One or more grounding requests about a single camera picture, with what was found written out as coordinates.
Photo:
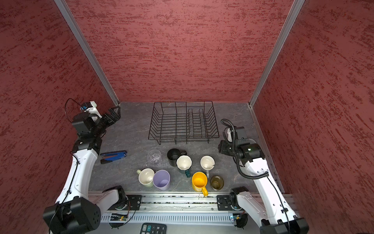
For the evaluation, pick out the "dark green mug white inside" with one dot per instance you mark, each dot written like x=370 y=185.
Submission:
x=184 y=164

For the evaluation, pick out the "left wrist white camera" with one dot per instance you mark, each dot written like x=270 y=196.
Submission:
x=91 y=107

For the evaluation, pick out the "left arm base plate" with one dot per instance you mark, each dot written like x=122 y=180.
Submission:
x=130 y=203

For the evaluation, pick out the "lilac plastic cup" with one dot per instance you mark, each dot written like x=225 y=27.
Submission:
x=161 y=180

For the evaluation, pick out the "black mug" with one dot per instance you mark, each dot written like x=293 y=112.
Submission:
x=173 y=155

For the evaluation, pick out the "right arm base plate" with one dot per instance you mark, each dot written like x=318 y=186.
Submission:
x=224 y=203

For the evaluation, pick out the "olive green glass cup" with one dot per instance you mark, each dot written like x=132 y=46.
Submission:
x=217 y=182

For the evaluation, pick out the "aluminium rail frame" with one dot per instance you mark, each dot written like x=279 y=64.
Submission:
x=185 y=202

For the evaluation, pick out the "black calculator remote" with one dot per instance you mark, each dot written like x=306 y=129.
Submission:
x=153 y=228

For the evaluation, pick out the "clear glass cup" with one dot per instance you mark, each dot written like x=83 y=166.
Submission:
x=154 y=157

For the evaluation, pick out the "blue black crimping tool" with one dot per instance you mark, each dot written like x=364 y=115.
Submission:
x=112 y=156

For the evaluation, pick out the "black wire dish rack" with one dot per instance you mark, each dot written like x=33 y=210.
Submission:
x=178 y=122

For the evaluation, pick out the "cream light green mug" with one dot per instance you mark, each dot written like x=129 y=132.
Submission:
x=145 y=177

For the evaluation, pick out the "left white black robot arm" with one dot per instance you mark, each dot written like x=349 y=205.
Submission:
x=73 y=212

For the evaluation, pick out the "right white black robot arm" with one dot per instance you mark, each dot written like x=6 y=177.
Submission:
x=273 y=215

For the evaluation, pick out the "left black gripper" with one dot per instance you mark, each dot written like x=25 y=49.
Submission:
x=117 y=116

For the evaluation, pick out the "yellow mug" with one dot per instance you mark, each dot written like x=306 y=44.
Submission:
x=199 y=183

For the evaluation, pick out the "grey white mug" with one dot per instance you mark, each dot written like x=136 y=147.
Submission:
x=207 y=163

